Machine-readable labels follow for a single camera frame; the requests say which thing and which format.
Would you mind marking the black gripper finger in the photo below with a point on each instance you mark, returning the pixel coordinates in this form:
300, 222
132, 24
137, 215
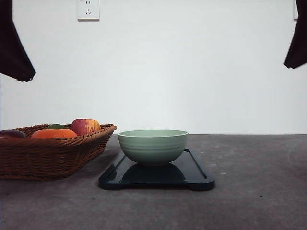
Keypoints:
14, 59
297, 54

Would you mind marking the light green ceramic bowl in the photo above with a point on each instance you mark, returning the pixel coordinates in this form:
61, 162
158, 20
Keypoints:
153, 146

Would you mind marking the brown wicker basket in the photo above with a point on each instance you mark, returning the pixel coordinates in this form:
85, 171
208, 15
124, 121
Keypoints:
45, 152

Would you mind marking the dark purple fruit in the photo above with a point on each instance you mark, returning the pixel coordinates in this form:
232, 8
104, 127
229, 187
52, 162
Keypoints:
15, 133

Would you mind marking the green fruit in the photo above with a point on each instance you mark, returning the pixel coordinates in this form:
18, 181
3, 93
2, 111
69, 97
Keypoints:
56, 126

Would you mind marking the orange tangerine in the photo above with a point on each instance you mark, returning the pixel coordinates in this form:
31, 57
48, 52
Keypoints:
53, 133

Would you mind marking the red yellow apple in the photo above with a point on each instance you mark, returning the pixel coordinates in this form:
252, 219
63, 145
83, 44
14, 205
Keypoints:
85, 126

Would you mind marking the dark blue rectangular tray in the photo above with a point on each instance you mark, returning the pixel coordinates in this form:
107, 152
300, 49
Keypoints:
183, 170

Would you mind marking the white wall socket right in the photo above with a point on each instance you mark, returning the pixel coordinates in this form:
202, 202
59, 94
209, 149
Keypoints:
295, 10

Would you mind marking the white wall socket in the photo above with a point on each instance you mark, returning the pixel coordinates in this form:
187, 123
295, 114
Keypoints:
88, 11
295, 10

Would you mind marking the white wall socket left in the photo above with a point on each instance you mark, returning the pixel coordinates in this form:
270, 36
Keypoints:
88, 11

